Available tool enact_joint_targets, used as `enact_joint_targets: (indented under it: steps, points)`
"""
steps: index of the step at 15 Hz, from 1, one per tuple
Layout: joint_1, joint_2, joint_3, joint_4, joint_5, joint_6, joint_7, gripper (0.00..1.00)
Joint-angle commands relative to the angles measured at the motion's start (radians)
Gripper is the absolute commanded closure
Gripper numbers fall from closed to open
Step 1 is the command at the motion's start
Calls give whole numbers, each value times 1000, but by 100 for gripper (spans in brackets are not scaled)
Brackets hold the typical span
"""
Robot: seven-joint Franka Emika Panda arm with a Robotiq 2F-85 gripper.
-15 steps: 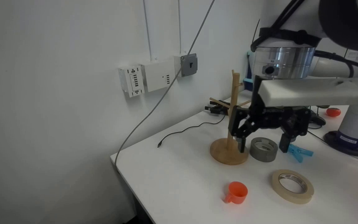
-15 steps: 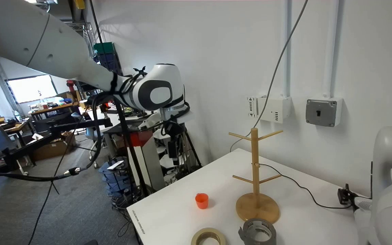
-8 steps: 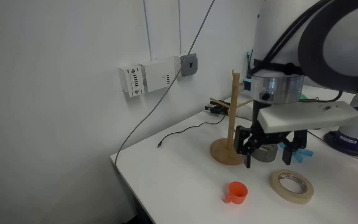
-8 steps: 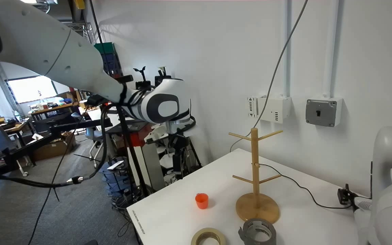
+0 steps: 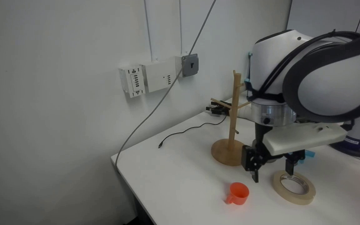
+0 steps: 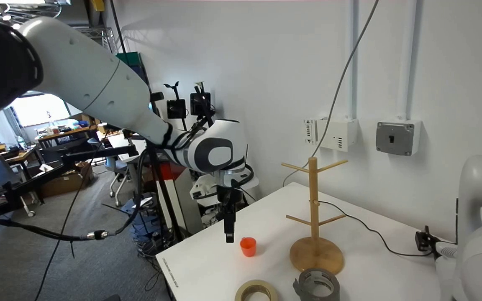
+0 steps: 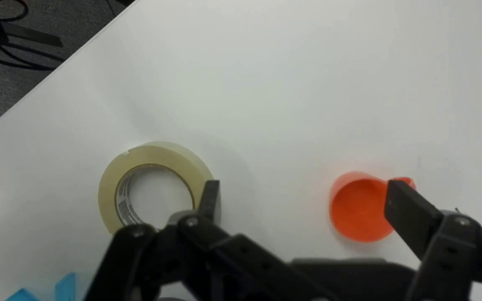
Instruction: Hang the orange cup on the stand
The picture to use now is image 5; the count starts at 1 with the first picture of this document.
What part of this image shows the grey cable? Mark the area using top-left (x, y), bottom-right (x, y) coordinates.
top-left (114, 0), bottom-right (217, 172)

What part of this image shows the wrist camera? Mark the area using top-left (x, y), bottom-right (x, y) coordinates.
top-left (262, 122), bottom-right (348, 156)

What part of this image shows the roll of masking tape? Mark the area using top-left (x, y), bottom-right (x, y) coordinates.
top-left (272, 170), bottom-right (317, 206)

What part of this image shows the grey wall box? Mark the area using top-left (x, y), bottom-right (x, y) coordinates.
top-left (176, 53), bottom-right (199, 78)

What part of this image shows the black cable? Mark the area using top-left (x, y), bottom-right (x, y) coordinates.
top-left (158, 115), bottom-right (228, 149)

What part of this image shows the orange cup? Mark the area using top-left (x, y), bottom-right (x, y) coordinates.
top-left (225, 182), bottom-right (250, 206)

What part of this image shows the white wall box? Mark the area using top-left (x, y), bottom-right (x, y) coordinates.
top-left (142, 59), bottom-right (180, 93)

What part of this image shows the wooden mug stand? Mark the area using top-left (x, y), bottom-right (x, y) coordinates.
top-left (210, 70), bottom-right (253, 167)

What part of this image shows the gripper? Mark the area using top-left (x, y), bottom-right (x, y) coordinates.
top-left (241, 123), bottom-right (306, 183)

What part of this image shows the black connector block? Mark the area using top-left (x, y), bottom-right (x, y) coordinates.
top-left (206, 100), bottom-right (232, 116)

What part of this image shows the white wall socket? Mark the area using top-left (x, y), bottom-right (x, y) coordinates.
top-left (119, 65), bottom-right (146, 98)

